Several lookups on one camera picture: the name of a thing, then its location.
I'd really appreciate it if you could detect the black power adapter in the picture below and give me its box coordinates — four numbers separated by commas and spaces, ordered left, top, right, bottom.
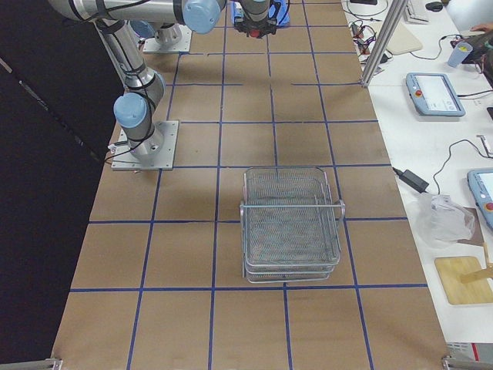
398, 170, 429, 193

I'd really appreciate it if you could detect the wooden board stand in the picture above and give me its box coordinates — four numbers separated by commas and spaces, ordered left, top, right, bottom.
434, 243, 492, 305

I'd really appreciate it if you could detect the wire mesh shelf rack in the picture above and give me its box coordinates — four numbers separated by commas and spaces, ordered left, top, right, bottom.
240, 166, 345, 283

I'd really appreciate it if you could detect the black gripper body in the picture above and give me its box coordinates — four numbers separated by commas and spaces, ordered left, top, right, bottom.
234, 18, 277, 38

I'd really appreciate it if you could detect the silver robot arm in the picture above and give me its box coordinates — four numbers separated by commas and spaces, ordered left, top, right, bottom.
96, 19, 165, 160
49, 0, 280, 39

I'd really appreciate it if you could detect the clear plastic bag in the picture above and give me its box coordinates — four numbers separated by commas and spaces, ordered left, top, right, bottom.
415, 193, 476, 244

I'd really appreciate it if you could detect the beige mouse pad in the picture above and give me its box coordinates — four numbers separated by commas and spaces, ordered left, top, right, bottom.
387, 23, 423, 56

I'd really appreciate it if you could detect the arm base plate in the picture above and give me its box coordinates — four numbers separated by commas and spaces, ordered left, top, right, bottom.
109, 121, 179, 170
143, 24, 192, 54

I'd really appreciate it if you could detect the blue teach pendant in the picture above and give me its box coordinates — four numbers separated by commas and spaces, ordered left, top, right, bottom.
405, 72, 465, 117
467, 168, 493, 229

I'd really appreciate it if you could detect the aluminium frame post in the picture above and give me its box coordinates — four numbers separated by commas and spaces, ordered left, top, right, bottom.
361, 0, 407, 88

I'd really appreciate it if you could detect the blue plastic cup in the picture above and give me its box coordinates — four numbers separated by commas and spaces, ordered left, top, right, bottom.
447, 42, 474, 68

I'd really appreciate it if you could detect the blue plastic tray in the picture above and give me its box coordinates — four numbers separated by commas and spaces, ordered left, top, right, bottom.
230, 1, 290, 27

